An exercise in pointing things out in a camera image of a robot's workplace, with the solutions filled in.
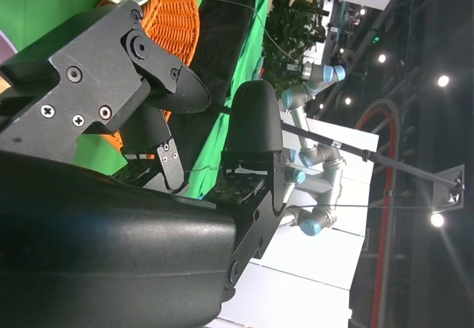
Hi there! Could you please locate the orange wicker basket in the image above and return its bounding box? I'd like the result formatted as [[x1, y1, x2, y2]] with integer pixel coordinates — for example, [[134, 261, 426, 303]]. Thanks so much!
[[94, 0, 201, 161]]

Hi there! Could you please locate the grey pole mount bracket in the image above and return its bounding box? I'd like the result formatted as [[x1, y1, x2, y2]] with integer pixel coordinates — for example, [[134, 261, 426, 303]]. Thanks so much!
[[431, 164, 466, 210]]

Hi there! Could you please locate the black backdrop curtain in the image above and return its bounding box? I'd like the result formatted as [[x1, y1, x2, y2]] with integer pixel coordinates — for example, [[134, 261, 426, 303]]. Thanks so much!
[[166, 0, 262, 195]]

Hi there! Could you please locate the pale lavender plate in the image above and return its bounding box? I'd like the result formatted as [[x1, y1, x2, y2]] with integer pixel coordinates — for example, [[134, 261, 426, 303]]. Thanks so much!
[[0, 30, 19, 57]]

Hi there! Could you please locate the red curved hose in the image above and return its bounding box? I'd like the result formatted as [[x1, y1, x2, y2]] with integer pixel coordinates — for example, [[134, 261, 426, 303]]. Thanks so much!
[[354, 97, 399, 328]]

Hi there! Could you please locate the green leafy plant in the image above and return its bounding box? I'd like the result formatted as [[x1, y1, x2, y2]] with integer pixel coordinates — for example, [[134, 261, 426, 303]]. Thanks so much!
[[263, 0, 327, 89]]

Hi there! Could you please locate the white partition wall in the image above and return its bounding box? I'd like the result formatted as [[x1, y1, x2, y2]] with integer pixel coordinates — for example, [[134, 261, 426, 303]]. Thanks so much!
[[216, 116, 381, 328]]

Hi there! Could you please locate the black pole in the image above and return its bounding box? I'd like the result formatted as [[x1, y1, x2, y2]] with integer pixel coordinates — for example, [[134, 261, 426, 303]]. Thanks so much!
[[279, 119, 464, 193]]

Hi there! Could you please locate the green tablecloth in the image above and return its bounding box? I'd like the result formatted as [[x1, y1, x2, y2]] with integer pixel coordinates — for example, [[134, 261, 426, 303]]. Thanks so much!
[[0, 0, 273, 200]]

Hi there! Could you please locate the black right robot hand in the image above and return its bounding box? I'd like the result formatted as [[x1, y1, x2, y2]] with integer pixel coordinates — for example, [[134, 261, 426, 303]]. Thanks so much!
[[0, 0, 296, 328]]

